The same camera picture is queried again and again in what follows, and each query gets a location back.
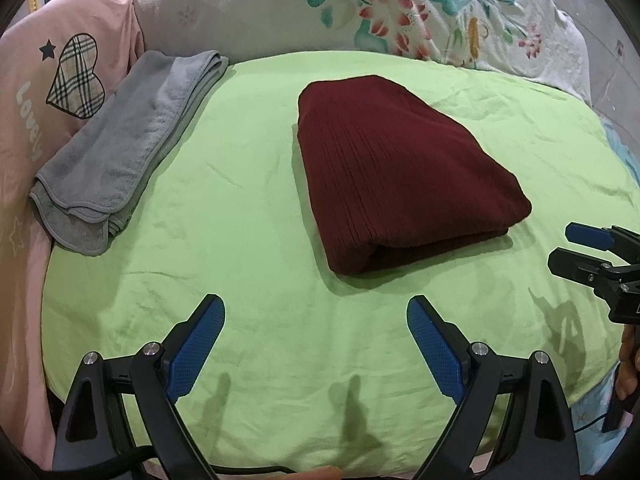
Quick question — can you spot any person's right hand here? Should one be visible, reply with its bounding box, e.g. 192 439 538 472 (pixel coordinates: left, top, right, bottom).
617 324 640 402

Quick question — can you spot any pink blanket with plaid heart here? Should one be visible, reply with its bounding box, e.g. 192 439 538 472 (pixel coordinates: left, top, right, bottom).
0 0 166 466

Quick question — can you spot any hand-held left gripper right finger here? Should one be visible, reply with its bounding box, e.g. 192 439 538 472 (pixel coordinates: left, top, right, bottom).
406 295 581 480

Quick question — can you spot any black cable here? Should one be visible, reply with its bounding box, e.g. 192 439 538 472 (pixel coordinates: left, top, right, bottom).
572 411 610 434
117 442 301 480

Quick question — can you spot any light green bedsheet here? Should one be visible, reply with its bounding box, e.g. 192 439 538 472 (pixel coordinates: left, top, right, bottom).
40 50 640 480

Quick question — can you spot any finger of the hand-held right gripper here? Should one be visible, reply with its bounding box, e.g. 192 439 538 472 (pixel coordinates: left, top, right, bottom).
565 222 640 253
547 246 615 292

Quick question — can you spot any grey folded towel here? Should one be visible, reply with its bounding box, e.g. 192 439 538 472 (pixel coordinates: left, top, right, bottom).
29 50 230 257

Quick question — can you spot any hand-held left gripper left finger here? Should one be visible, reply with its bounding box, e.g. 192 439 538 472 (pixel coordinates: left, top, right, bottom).
51 294 227 480

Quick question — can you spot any white floral quilt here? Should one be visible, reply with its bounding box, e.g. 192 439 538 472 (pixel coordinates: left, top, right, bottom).
132 0 593 108

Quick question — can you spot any maroon ribbed knit garment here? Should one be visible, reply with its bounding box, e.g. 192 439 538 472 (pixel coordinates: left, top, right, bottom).
297 75 532 277

